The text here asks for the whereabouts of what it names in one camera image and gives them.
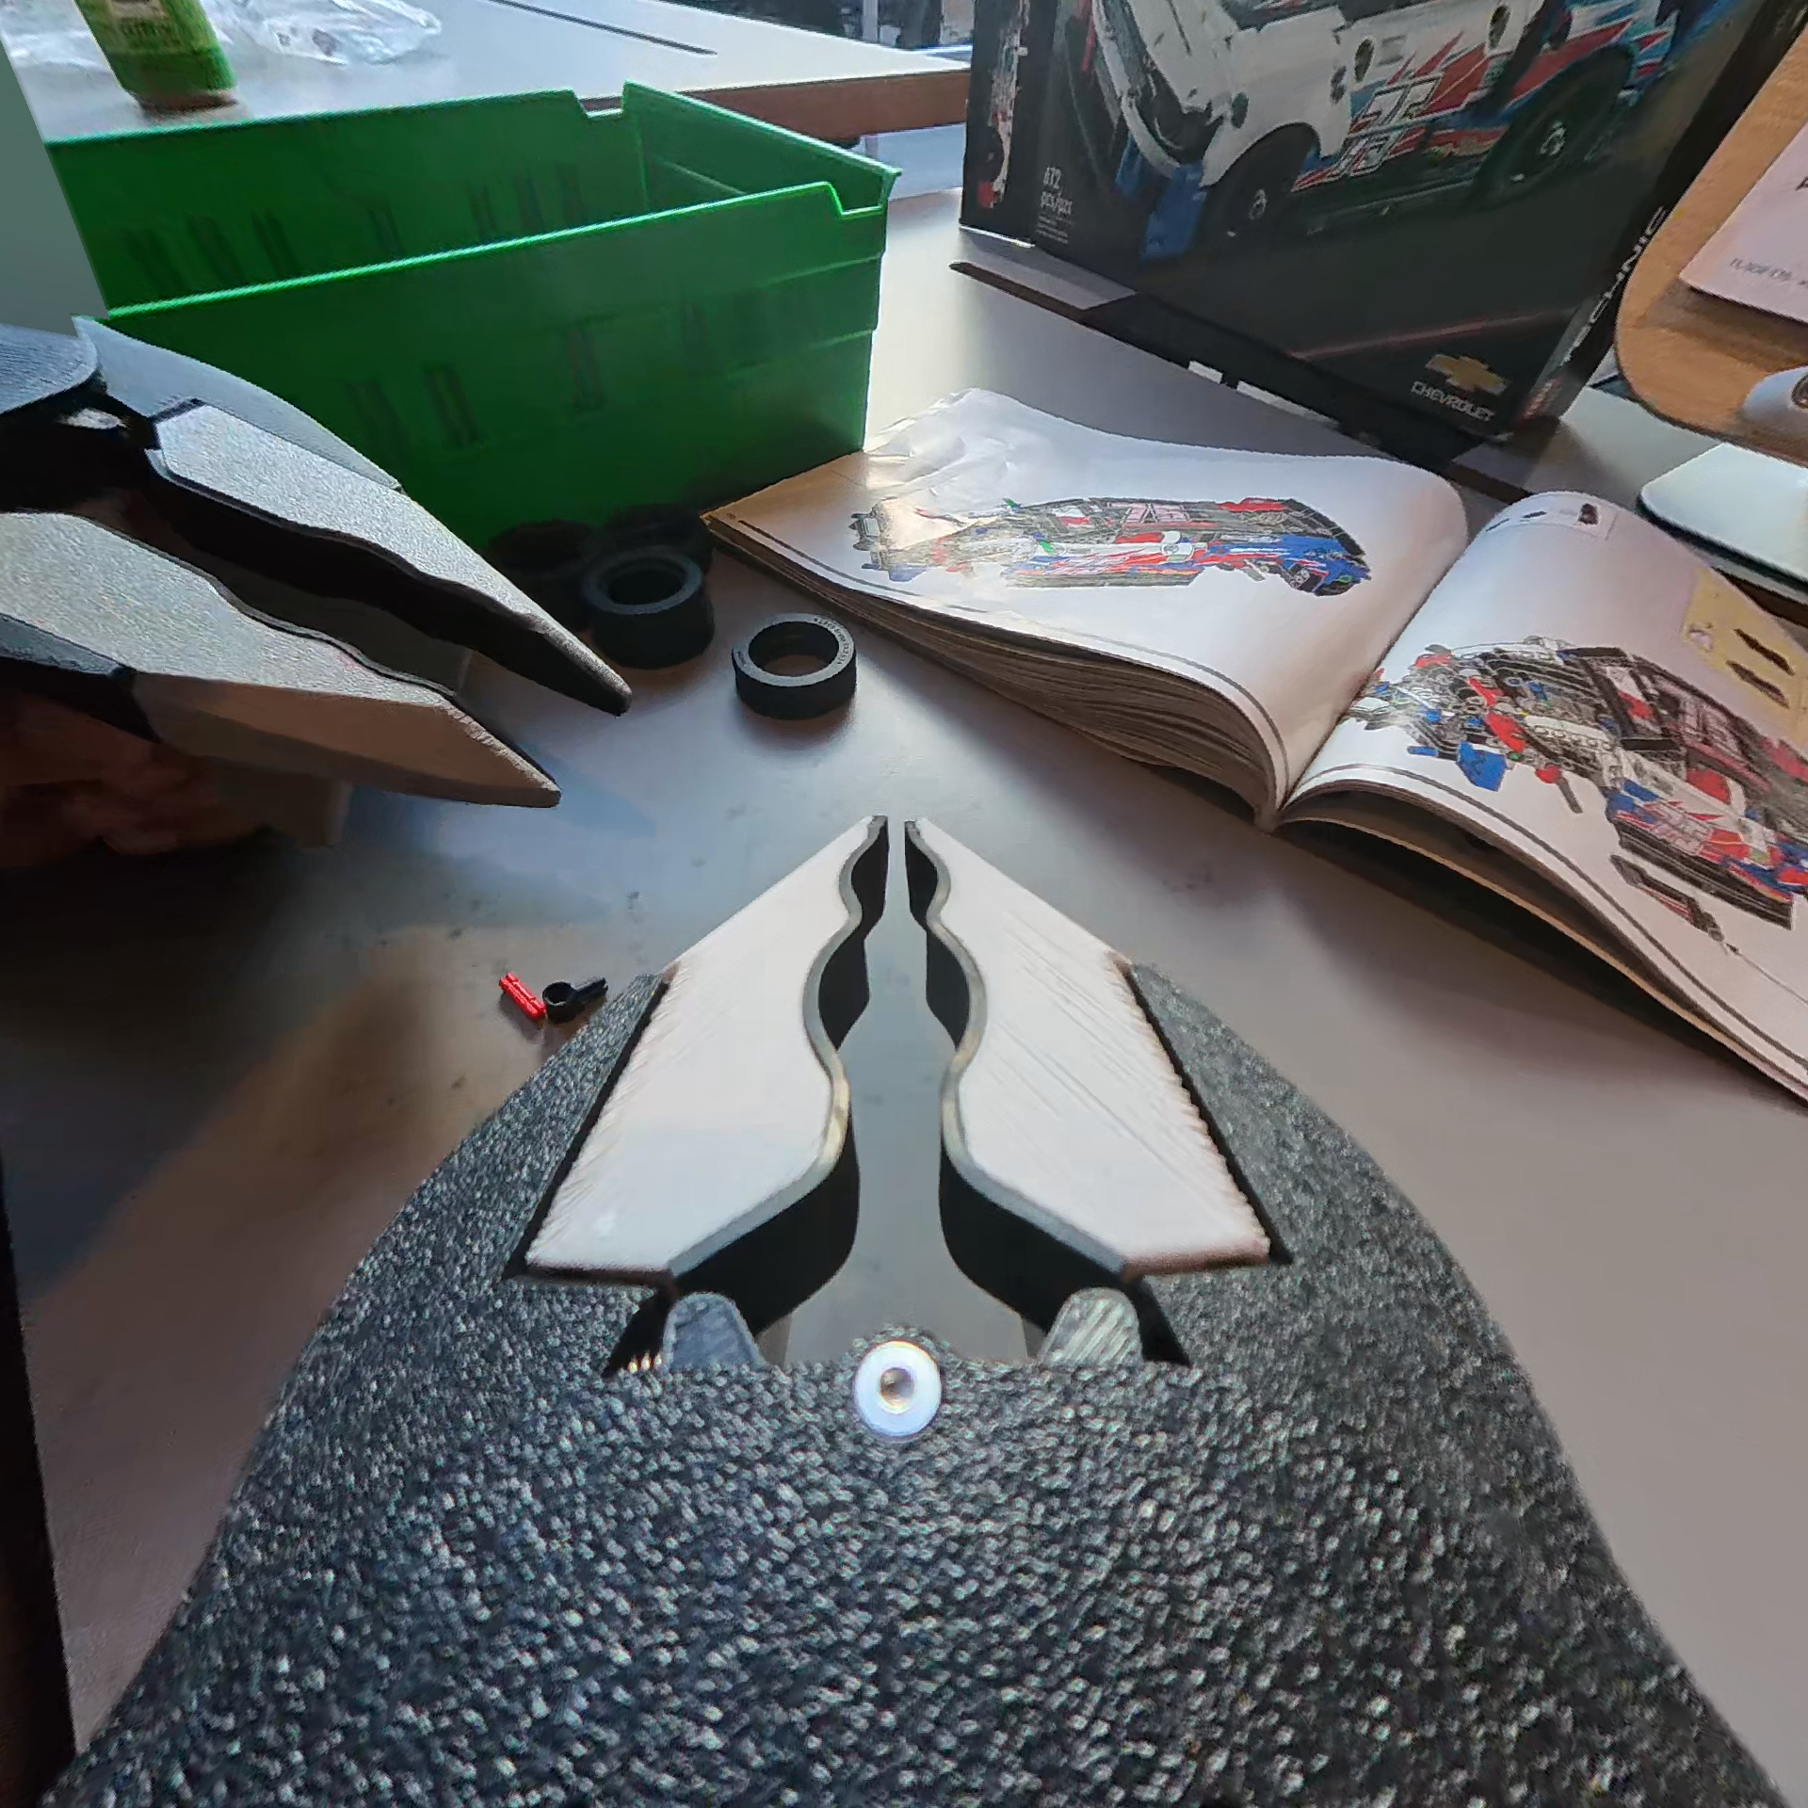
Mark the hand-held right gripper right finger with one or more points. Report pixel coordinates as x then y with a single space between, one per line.
1099 1120

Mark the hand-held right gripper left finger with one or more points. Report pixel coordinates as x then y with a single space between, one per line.
692 1120

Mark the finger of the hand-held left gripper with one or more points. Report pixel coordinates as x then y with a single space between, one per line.
167 622
351 521

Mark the black pin connector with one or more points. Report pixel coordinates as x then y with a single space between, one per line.
571 1000

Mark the red pin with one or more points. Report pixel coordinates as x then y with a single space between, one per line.
523 993

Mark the green plastic bin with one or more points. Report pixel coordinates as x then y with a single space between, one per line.
564 354

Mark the instruction booklet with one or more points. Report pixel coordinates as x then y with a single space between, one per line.
1345 661

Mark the printed task sheet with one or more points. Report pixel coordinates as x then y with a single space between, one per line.
1755 240

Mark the person's left hand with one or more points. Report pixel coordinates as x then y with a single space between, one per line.
114 794

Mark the black rubber tyre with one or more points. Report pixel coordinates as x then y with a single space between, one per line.
758 686
610 629
529 578
664 521

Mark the green drink can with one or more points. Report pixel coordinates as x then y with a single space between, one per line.
153 55

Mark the clear plastic bag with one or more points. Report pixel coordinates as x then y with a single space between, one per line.
339 30

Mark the wood-edged white table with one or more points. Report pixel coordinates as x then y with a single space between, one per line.
564 55

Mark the toy car set box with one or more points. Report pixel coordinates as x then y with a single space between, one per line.
1345 311

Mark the white stand base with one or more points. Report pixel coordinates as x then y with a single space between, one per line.
1723 513

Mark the wooden display board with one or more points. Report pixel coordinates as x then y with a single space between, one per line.
1666 336

